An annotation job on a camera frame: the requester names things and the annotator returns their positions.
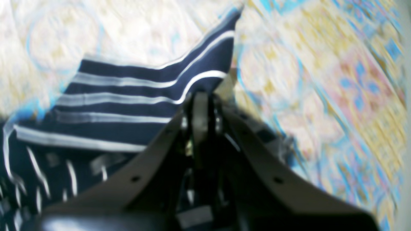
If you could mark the patterned pastel tablecloth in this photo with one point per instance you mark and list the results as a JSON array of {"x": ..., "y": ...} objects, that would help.
[{"x": 328, "y": 73}]

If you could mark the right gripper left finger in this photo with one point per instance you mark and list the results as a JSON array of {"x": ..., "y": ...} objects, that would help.
[{"x": 162, "y": 189}]

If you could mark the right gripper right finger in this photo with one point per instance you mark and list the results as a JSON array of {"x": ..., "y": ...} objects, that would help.
[{"x": 268, "y": 195}]

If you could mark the navy white striped T-shirt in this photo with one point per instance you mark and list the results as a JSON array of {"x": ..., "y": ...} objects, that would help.
[{"x": 108, "y": 114}]

